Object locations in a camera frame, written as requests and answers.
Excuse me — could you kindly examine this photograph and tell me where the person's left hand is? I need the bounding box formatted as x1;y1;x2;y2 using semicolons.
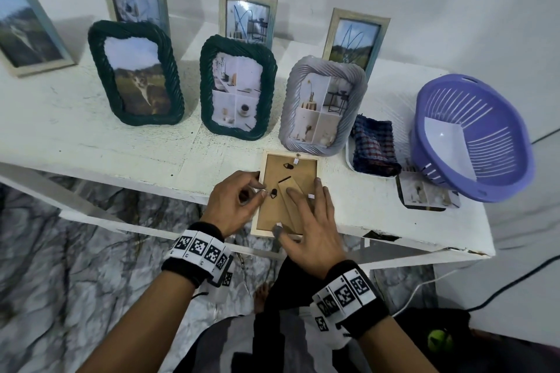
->
200;170;268;239

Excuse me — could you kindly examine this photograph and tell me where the person's right hand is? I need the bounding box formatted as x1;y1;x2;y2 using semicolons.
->
272;178;349;280

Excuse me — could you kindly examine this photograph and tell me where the wooden frame with brown backing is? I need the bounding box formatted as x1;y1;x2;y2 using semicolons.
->
250;150;323;239

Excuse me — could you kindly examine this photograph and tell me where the person's right forearm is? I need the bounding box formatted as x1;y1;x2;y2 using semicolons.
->
358;326;439;373

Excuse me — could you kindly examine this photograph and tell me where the person's left forearm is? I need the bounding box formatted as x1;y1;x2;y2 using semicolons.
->
76;269;207;373

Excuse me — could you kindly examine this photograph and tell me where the person's foot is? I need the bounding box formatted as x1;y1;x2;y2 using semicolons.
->
252;283;271;315

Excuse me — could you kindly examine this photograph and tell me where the blue checked cloth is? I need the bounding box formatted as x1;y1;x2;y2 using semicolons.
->
350;114;403;178

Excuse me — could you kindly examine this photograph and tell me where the left wristband with square markers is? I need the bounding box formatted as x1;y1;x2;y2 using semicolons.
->
161;221;235;288

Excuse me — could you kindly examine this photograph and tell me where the wristband with square markers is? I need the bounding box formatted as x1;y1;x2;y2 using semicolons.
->
309;259;390;341
161;221;235;288

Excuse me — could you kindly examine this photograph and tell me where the right wristband with square markers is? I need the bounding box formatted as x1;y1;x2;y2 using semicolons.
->
309;259;390;341

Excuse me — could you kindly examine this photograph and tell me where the person's black grey clothing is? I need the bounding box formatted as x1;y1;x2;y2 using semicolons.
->
174;255;365;373

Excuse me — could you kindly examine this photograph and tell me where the loose photo print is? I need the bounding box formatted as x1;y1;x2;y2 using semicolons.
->
395;171;463;212

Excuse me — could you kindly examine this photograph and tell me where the white paper sheet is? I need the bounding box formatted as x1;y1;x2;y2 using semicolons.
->
423;117;478;182

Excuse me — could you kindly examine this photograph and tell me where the green tennis ball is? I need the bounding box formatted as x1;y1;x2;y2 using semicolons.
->
427;328;454;354

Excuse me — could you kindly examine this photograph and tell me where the purple plastic basket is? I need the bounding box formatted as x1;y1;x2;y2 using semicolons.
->
409;74;536;204

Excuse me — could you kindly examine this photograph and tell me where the white wooden table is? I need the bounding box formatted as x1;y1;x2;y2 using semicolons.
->
0;0;497;295

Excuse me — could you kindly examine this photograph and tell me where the black bag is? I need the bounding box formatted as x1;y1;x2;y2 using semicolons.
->
393;306;560;373

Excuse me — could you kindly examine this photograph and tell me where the grey woven picture frame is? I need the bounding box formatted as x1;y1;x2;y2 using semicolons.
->
278;55;368;157

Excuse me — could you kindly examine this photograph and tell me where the dark green woven collage frame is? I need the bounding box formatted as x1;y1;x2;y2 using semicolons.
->
199;34;278;142

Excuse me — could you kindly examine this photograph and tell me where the white cable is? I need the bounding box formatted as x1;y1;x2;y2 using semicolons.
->
391;269;465;319

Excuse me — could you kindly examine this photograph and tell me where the dark green woven cat frame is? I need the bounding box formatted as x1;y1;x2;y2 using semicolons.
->
87;20;186;127

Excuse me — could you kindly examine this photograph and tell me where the thin black cable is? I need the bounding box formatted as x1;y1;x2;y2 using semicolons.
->
531;127;560;145

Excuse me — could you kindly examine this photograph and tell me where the large light wooden picture frame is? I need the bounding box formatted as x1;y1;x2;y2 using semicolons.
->
0;0;76;79

